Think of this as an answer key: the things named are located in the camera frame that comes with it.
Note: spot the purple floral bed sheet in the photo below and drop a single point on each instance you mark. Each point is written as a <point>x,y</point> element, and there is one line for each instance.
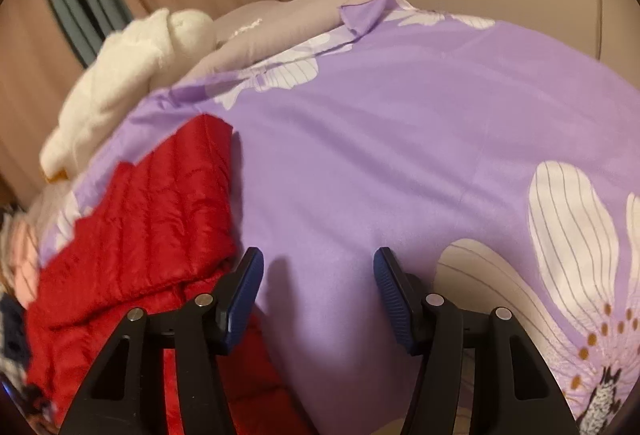
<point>375,140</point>

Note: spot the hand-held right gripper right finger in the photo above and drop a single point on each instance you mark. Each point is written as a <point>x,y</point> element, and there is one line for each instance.
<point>392,295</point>

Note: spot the pink cloth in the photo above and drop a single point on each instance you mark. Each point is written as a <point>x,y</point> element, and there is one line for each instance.
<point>22,260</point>

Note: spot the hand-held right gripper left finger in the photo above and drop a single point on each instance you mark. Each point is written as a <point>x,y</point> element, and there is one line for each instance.
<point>243,295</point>

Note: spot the red down jacket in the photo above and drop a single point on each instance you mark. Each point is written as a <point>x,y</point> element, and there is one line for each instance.
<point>150,225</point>

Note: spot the dark blue patterned cloth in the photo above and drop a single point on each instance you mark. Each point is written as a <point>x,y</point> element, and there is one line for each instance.
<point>15,340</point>

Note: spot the grey quilt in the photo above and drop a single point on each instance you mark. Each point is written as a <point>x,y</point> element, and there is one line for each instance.
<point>280,30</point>

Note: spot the white plush toy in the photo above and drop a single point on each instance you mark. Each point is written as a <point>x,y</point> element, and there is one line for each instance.
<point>125,65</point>

